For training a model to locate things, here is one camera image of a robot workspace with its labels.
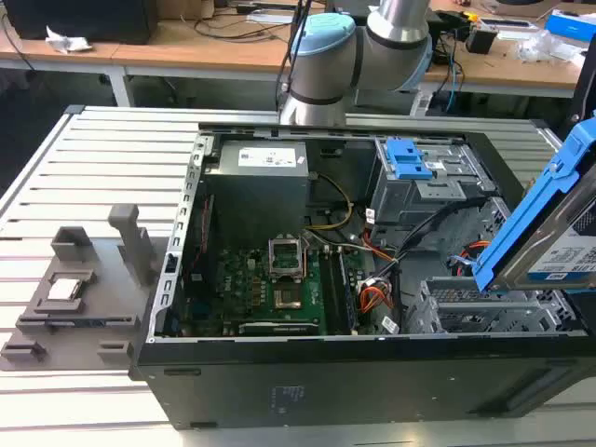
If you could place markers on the hard disk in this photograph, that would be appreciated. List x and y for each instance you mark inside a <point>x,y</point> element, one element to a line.
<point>526,233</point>

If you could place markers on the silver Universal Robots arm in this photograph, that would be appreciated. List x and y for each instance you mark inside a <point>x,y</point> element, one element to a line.
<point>321,70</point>

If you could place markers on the metal disk bay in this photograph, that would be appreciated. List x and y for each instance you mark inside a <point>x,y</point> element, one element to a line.
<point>489,312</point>

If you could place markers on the black RAM slot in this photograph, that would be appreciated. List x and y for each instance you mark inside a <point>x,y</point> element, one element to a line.
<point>329,293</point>

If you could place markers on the clear plastic bag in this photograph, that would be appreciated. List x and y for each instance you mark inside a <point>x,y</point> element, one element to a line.
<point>549,46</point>

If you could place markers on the blue cardboard box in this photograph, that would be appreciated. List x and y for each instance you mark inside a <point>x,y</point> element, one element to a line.
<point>570,25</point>

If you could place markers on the small black device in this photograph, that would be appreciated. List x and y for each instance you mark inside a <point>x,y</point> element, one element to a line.
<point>482,39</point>

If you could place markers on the blue drive cage latch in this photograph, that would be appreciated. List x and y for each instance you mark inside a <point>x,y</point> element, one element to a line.
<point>407,160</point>

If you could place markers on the metal drive cage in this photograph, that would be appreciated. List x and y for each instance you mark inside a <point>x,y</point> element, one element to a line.
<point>419,200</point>

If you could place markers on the white label tag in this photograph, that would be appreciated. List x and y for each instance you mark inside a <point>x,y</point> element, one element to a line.
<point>390,324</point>
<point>370,217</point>

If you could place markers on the RAM stick in motherboard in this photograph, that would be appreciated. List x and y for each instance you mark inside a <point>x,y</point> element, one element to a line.
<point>348,293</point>

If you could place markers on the grey power supply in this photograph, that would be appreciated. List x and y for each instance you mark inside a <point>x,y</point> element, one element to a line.
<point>256,195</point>

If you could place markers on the wooden desk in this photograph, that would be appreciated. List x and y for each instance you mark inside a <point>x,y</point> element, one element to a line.
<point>223,56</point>
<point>60,53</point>

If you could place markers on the CPU socket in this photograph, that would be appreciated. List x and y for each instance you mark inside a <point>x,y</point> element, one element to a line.
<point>287,299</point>

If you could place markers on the black graphics card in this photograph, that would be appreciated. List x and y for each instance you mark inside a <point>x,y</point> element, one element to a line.
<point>279,328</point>

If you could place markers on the black PC case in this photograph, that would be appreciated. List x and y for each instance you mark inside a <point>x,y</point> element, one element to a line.
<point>326,382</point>

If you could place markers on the green motherboard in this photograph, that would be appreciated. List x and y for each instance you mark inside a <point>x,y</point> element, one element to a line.
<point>242,284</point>

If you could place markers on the black box on desk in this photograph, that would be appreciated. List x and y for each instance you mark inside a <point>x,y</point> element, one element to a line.
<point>84,18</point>

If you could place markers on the grey parts rack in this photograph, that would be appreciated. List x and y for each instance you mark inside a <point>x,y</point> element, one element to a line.
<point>107,298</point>

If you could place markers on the crumpled white paper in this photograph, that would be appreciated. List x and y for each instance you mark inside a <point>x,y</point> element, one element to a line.
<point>65,42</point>

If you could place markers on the silver CPU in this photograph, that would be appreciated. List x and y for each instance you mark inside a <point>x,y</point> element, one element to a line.
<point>63,288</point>

